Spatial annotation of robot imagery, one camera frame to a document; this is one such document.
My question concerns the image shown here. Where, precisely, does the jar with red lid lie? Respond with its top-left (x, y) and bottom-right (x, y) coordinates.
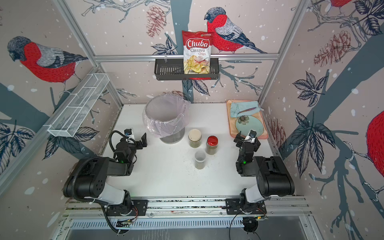
top-left (206, 136), bottom-right (219, 155)

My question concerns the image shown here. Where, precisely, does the jar with beige lid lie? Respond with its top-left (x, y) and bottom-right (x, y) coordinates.
top-left (188, 129), bottom-right (202, 148)

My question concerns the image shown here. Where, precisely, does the teal cloth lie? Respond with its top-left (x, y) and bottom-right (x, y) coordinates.
top-left (230, 101), bottom-right (264, 118)

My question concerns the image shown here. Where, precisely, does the Chuba cassava chips bag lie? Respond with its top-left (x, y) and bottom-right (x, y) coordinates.
top-left (182, 31), bottom-right (213, 75)

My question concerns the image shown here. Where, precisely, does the pink tray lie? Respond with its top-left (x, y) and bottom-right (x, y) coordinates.
top-left (227, 100), bottom-right (269, 140)

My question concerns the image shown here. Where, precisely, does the black wall basket shelf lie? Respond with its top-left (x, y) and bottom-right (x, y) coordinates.
top-left (154, 58), bottom-right (220, 81)

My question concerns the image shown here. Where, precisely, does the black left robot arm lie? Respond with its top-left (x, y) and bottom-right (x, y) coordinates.
top-left (63, 129), bottom-right (148, 216)

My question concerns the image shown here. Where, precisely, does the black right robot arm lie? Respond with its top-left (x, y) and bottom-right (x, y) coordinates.
top-left (234, 130), bottom-right (295, 213)

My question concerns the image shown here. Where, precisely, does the clear plastic mung bean jar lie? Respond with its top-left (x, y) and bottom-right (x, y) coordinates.
top-left (194, 151), bottom-right (206, 170)

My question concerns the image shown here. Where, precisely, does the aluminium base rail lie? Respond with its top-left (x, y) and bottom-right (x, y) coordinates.
top-left (64, 195), bottom-right (313, 220)

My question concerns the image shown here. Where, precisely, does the light green floral plate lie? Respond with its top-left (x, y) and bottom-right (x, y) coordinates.
top-left (235, 116), bottom-right (264, 137)

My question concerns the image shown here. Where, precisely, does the metal mesh trash bin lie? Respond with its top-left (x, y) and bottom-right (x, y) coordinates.
top-left (145, 93), bottom-right (187, 145)

